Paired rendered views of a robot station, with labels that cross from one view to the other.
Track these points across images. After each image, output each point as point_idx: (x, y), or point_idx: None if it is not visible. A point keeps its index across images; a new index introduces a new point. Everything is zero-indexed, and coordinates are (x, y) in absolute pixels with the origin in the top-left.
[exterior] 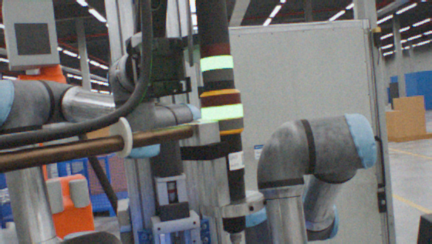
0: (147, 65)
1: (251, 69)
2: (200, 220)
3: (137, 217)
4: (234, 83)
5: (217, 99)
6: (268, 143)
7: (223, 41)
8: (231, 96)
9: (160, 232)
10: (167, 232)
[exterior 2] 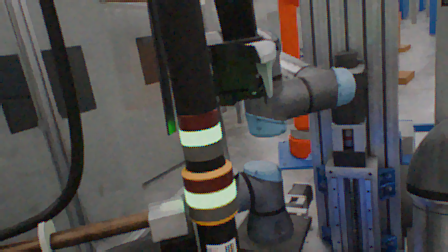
0: (73, 162)
1: None
2: (384, 169)
3: (317, 153)
4: (215, 163)
5: (187, 185)
6: (428, 137)
7: (192, 112)
8: (201, 183)
9: (331, 175)
10: (338, 177)
